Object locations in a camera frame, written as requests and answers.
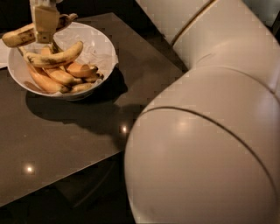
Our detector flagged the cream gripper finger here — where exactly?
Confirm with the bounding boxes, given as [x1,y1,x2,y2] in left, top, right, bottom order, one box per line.
[32,8,60,44]

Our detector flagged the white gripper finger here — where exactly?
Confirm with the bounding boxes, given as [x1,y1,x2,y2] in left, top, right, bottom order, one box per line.
[30,0,56,18]

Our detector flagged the long yellow banana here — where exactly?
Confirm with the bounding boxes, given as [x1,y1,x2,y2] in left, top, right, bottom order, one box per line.
[2,13,78,48]

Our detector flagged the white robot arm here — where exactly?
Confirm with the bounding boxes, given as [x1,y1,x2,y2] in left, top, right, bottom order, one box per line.
[38,0,280,224]

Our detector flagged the top spotted yellow banana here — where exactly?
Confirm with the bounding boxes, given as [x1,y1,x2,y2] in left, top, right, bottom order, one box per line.
[18,41,83,68]

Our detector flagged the orange banana upright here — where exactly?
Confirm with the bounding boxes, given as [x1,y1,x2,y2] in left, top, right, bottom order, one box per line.
[65,61,98,78]

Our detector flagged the white paper bowl liner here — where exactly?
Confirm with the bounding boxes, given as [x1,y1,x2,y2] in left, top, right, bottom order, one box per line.
[25,22,118,75]

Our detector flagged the white bowl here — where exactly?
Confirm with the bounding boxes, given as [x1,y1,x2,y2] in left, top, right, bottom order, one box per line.
[8,22,118,101]

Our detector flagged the orange banana left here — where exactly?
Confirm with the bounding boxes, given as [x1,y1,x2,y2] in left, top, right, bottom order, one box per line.
[17,46,69,95]

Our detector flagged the small banana right side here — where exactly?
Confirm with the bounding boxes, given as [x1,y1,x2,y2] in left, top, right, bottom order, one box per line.
[71,73,104,93]

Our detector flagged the white cloth on table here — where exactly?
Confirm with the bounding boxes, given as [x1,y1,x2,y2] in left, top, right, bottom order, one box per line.
[0,39,10,69]

